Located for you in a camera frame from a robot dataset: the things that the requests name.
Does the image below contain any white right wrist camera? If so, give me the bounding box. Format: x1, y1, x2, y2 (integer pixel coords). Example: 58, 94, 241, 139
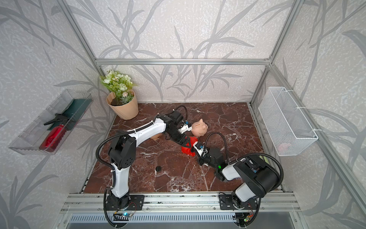
193, 141, 206, 157

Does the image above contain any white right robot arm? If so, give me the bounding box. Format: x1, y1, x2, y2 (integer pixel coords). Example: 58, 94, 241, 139
190, 132, 284, 209

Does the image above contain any terracotta pot with flowers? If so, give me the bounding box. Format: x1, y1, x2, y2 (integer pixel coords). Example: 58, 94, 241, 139
101, 69, 139, 120

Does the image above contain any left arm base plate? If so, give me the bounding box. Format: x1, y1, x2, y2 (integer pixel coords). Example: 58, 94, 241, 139
105, 195, 145, 211

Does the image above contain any black round plug left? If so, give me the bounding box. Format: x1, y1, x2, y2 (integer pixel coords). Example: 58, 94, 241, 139
155, 166, 162, 172

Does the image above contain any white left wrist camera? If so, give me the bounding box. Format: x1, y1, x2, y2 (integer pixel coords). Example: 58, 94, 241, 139
178, 121, 192, 134

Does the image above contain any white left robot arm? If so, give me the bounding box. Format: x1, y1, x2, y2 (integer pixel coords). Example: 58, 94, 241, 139
95, 105, 191, 200

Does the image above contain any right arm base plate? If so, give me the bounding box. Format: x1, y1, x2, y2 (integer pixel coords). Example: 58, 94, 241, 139
218, 192, 258, 210

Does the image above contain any pale pink piggy bank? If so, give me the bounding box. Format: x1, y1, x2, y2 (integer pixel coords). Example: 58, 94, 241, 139
191, 119, 208, 137

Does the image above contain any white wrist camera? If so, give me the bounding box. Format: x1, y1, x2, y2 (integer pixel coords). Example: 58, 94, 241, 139
193, 141, 206, 157
178, 121, 192, 134

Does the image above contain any aluminium frame profile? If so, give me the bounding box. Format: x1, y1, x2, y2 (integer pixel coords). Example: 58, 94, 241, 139
56, 1, 366, 214

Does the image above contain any red spray bottle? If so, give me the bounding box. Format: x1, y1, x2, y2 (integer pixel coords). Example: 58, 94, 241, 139
39, 114, 69, 153

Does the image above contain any green cloth in tray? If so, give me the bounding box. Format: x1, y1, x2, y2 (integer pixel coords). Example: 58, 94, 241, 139
48, 99, 92, 131

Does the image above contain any red piggy bank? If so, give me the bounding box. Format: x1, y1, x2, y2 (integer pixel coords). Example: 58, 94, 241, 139
181, 136, 198, 156

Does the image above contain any clear plastic wall tray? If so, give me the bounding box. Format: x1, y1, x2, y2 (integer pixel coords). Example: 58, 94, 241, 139
9, 89, 93, 155

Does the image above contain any white wire mesh basket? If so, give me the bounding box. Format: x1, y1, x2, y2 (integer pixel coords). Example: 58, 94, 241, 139
259, 87, 318, 156

